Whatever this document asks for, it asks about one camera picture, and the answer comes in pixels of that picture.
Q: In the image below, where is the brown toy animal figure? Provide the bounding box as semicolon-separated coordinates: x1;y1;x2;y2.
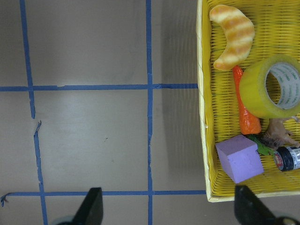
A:
261;116;300;150

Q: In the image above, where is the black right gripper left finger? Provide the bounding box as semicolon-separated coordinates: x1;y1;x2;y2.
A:
71;187;104;225

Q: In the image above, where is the small black-capped bottle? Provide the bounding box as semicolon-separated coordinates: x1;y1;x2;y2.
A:
274;146;300;172

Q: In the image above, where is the yellow woven basket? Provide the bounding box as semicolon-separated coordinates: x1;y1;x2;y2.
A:
196;0;300;203

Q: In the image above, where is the yellow tape roll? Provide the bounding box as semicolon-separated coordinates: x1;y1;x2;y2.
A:
240;54;300;119

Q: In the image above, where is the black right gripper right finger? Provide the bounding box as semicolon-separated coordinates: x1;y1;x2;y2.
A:
234;185;283;225

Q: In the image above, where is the purple foam cube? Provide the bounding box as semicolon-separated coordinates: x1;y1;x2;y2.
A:
216;135;264;184

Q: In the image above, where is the orange toy carrot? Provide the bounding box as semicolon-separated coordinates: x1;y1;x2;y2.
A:
232;66;262;135

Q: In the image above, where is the toy croissant bread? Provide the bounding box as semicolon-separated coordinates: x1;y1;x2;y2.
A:
209;5;255;71

